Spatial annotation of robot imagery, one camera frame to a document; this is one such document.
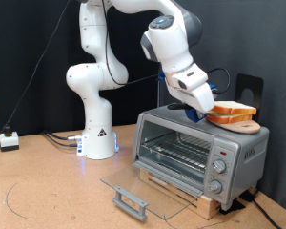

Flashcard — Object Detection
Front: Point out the white emergency stop box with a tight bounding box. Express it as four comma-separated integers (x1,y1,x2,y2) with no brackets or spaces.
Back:
0,125,20,153

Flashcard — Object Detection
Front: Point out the black oven power cord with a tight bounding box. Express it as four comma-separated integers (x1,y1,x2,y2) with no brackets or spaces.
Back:
240,190,283,229

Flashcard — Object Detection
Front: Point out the black cable silver connector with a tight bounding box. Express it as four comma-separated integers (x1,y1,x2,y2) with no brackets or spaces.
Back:
41,129,84,142

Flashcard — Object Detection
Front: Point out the white bread slice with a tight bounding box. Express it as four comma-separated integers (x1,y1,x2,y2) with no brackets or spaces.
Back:
209,100,257,116
205,114,255,125

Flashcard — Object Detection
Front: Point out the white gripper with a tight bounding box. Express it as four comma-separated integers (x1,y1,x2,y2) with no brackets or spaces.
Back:
163,62,216,120

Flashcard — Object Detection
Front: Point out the silver oven knob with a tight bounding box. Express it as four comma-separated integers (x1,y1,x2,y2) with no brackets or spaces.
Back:
212,158,228,175
207,179,223,195

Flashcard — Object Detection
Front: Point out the wire oven rack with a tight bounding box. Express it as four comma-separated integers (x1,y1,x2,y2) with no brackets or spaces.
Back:
139,131,213,173

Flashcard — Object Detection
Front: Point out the black spatula blue grip block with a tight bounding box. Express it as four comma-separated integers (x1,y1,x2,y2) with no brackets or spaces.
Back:
166,101,208,124

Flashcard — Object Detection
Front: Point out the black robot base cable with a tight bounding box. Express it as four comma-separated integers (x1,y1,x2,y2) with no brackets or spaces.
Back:
45,133,80,148

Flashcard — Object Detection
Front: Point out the silver toaster oven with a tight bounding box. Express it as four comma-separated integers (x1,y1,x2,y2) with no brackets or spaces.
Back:
132,102,271,212

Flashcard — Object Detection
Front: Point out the black metal bracket with hole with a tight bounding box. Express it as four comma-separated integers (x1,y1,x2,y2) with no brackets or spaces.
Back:
234,73,265,123

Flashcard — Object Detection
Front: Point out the slotted wooden block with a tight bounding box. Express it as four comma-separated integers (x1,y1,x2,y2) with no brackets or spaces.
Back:
138,168,222,221

